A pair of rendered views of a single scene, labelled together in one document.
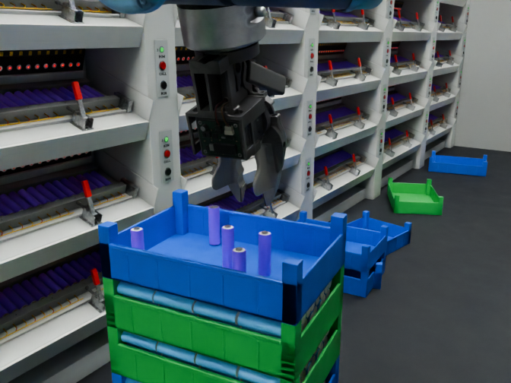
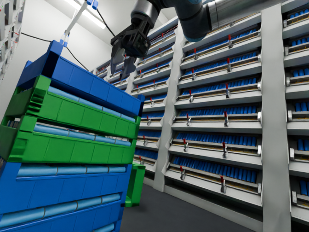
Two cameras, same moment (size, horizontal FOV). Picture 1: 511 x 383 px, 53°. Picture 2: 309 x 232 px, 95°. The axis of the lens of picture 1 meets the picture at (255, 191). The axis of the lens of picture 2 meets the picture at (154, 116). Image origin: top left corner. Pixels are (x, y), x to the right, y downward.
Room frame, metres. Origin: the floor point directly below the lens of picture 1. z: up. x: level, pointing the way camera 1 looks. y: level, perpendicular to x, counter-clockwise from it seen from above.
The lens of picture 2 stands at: (0.41, 0.42, 0.30)
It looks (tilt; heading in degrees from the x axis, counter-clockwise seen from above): 13 degrees up; 281
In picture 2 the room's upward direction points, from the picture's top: 10 degrees clockwise
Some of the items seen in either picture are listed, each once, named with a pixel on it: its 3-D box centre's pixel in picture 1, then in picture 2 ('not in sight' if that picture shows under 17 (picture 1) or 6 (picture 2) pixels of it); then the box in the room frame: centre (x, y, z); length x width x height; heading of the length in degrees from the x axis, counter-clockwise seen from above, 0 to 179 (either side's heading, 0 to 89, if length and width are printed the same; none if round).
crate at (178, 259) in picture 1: (226, 245); (90, 92); (0.70, 0.04, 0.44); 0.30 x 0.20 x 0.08; 64
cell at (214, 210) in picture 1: (214, 226); not in sight; (0.79, 0.07, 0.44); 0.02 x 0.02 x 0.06
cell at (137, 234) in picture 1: (138, 248); not in sight; (0.69, 0.17, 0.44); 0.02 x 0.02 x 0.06
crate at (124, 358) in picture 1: (228, 340); (75, 142); (0.70, 0.04, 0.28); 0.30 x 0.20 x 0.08; 64
